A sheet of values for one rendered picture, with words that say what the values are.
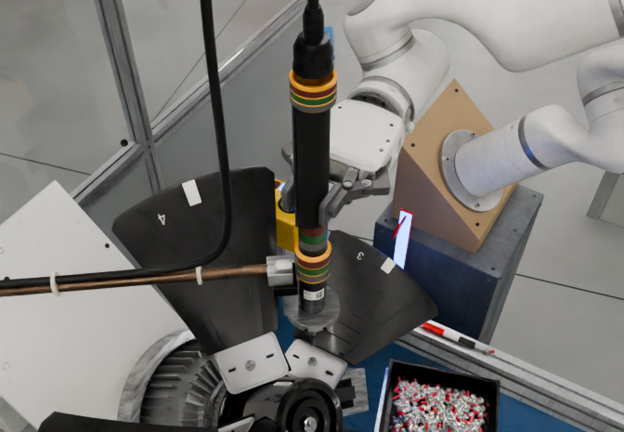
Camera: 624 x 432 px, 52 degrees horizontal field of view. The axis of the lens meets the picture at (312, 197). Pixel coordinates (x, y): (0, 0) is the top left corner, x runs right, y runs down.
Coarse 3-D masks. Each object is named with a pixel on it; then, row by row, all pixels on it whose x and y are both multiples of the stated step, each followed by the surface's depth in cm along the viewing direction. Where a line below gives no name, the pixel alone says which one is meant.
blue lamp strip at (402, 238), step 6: (402, 216) 116; (408, 216) 116; (408, 222) 117; (402, 228) 118; (408, 228) 117; (402, 234) 119; (408, 234) 119; (396, 240) 121; (402, 240) 120; (396, 246) 122; (402, 246) 122; (396, 252) 123; (402, 252) 123; (396, 258) 125; (402, 258) 124; (402, 264) 125
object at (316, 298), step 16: (304, 16) 53; (320, 16) 53; (304, 32) 54; (320, 32) 54; (304, 48) 55; (320, 48) 55; (304, 64) 55; (320, 64) 55; (304, 288) 79; (320, 288) 79; (304, 304) 82; (320, 304) 81
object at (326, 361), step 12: (300, 348) 97; (312, 348) 97; (288, 360) 95; (300, 360) 95; (324, 360) 95; (336, 360) 95; (288, 372) 93; (300, 372) 93; (312, 372) 94; (324, 372) 94; (336, 372) 94; (336, 384) 92
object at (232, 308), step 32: (160, 192) 86; (256, 192) 88; (128, 224) 85; (192, 224) 86; (256, 224) 88; (160, 256) 86; (192, 256) 86; (224, 256) 86; (256, 256) 87; (160, 288) 86; (192, 288) 86; (224, 288) 86; (256, 288) 87; (192, 320) 87; (224, 320) 87; (256, 320) 86
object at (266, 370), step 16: (272, 336) 87; (224, 352) 88; (240, 352) 87; (256, 352) 87; (272, 352) 87; (224, 368) 88; (240, 368) 88; (256, 368) 87; (272, 368) 87; (288, 368) 87; (240, 384) 88; (256, 384) 87
